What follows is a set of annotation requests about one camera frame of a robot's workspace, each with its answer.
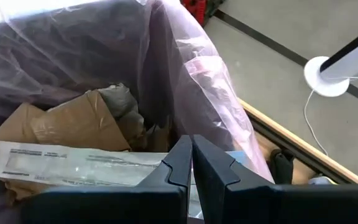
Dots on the translucent purple trash bag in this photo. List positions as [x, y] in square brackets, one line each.
[182, 62]

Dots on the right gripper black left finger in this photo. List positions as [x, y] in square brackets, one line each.
[179, 168]

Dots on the red and black toolbox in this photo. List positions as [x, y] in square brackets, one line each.
[197, 9]

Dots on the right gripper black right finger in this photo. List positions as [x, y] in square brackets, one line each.
[213, 174]

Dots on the white tower fan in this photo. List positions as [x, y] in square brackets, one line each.
[346, 65]

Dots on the brown paper bag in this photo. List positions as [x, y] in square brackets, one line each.
[73, 124]

